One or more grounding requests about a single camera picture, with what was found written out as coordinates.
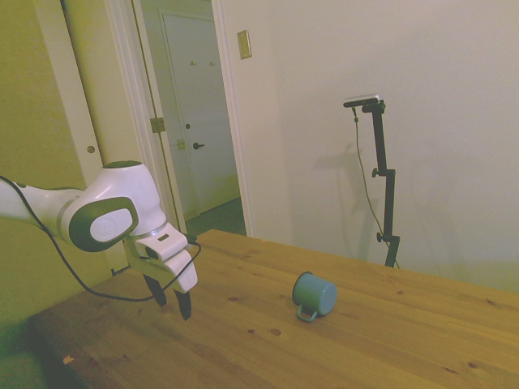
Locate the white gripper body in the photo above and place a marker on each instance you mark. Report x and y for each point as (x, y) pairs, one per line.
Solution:
(180, 271)

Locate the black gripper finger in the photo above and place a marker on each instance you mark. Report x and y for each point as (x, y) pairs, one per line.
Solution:
(159, 292)
(184, 306)

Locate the light blue enamel mug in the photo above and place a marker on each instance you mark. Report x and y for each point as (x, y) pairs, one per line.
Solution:
(318, 295)

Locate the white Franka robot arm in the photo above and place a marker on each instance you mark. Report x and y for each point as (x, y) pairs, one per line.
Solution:
(113, 190)

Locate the brass strike plate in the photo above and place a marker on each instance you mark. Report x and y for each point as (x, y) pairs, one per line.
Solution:
(181, 144)

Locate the brass door hinge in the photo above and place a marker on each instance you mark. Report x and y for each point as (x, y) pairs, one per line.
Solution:
(157, 125)

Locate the closed white door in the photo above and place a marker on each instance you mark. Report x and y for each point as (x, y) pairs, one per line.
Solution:
(202, 101)

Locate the open cream door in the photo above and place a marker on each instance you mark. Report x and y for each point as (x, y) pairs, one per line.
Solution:
(105, 61)

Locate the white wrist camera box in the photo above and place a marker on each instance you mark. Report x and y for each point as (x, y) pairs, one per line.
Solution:
(166, 243)

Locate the black camera stand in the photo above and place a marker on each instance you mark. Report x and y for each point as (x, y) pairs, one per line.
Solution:
(389, 194)

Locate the brass light switch plate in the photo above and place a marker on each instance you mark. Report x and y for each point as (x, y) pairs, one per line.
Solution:
(243, 44)

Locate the grey stereo camera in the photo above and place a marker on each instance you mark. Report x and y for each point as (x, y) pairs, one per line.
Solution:
(362, 100)

